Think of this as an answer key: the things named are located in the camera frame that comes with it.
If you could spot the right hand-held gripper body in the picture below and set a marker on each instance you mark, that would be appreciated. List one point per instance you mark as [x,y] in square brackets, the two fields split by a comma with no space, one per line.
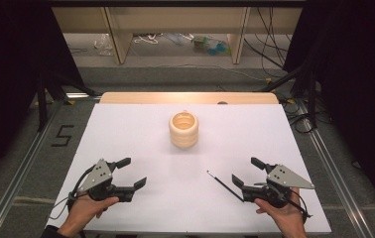
[283,180]

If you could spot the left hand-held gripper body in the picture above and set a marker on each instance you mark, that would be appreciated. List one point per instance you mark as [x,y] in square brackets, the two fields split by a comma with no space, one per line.
[98,177]

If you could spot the thin black pen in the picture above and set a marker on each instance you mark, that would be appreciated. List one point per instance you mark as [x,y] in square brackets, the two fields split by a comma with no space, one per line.
[223,185]

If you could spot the ribbed wooden pen holder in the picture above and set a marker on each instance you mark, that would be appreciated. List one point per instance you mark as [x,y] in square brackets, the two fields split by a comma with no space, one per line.
[184,139]

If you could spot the person's left hand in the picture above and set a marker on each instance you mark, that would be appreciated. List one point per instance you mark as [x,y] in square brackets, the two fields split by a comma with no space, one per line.
[83,210]

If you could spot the person's right hand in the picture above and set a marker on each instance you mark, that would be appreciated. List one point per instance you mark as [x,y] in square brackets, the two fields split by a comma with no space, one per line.
[289,219]

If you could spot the white board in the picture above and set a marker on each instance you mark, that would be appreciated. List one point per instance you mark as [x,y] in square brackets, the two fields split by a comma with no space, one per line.
[175,198]

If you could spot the black metal stand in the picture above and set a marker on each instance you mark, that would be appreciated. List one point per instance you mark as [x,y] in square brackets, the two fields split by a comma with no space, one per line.
[41,102]
[312,95]

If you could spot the clear plastic bag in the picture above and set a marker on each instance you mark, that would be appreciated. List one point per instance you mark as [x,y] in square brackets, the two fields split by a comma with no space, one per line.
[103,45]

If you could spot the light wooden shelf unit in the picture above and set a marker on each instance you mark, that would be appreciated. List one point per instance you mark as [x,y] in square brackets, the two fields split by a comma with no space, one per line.
[120,43]

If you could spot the black curtain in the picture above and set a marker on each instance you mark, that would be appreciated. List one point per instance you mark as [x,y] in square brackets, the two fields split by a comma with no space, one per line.
[357,82]
[7,66]

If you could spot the colourful plastic bag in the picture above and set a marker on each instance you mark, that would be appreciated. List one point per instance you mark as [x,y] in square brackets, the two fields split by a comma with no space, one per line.
[210,45]

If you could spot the metal floor rail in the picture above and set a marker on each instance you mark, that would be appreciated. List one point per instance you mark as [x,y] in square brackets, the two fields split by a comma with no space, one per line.
[13,186]
[336,185]

